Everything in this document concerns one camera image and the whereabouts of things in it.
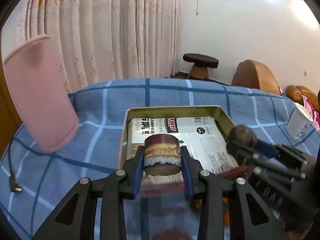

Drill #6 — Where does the round layered cake slice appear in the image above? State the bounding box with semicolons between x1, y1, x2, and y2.
144;134;182;176

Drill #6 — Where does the orange mandarin front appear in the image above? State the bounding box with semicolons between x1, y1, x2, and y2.
222;198;230;226

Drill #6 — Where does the white printed paper liner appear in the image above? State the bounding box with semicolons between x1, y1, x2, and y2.
126;116;239;178

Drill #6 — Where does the pink metal tin box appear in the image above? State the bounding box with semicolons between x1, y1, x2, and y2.
118;106;246;196

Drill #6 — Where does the white paper cup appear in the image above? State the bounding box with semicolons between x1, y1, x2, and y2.
286;102;313;140

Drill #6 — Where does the pink patterned cloth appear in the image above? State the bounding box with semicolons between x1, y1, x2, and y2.
302;95;320;133

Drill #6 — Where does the brown leather sofa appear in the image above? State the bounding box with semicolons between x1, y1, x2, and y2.
285;85;319;111

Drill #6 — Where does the blue plaid tablecloth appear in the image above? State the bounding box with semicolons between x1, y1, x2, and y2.
1;79;319;239

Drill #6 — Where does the brown leather armchair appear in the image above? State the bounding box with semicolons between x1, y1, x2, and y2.
231;60;280;95

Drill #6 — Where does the dark cushioned wicker stool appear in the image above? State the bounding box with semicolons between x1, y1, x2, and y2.
182;53;219;81

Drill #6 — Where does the wooden door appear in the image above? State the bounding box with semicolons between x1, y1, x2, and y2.
0;63;22;156

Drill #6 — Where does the pink cylindrical container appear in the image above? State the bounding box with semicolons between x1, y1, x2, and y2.
3;34;79;153

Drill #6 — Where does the pink floral curtain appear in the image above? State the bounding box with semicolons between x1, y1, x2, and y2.
12;0;182;92

